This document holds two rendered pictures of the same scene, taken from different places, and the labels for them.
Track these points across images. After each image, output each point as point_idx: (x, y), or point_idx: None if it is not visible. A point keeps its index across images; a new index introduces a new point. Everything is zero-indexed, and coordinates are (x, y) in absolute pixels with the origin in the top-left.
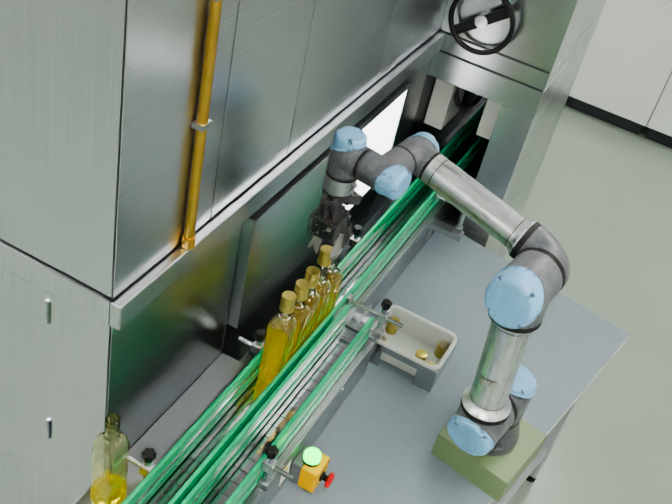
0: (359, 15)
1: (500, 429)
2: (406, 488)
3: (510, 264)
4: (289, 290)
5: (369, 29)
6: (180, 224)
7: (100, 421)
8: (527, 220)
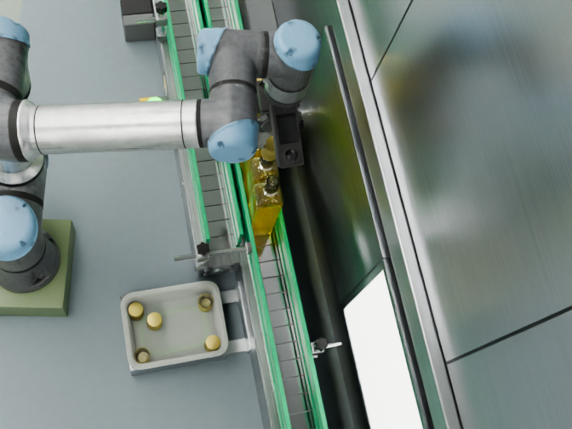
0: (471, 154)
1: None
2: (72, 176)
3: (13, 49)
4: (328, 271)
5: (470, 233)
6: None
7: None
8: (31, 128)
